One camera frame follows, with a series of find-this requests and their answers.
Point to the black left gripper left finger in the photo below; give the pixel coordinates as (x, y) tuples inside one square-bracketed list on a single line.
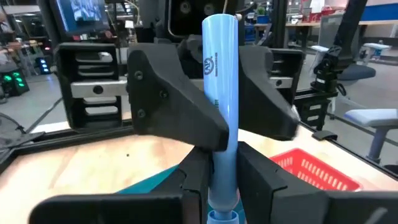
[(109, 208)]

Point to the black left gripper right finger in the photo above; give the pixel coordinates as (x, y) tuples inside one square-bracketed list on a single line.
[(295, 208)]

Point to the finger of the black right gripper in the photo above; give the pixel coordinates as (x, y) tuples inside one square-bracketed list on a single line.
[(168, 99), (261, 99)]

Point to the light blue highlighter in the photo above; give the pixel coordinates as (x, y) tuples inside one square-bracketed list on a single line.
[(220, 46)]

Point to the black device with blue lights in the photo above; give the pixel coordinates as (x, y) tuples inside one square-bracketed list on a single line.
[(43, 65)]

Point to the teal plastic bin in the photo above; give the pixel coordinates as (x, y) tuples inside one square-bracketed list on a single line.
[(149, 183)]

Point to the computer tower with green lights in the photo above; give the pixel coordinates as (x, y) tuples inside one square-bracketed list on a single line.
[(14, 81)]

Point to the red slotted plastic basket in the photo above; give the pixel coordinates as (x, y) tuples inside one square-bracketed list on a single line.
[(330, 168)]

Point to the black computer monitor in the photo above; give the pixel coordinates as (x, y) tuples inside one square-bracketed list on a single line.
[(84, 12)]

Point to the light blue stool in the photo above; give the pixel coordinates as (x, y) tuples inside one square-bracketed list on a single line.
[(370, 116)]

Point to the white stool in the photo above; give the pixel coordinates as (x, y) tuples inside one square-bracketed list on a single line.
[(377, 46)]

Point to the wooden table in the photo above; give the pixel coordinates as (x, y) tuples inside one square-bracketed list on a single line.
[(379, 22)]

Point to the black labelled mount box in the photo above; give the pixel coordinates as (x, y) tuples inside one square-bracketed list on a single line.
[(314, 109)]

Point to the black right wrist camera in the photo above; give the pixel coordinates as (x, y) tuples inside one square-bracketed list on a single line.
[(196, 21)]

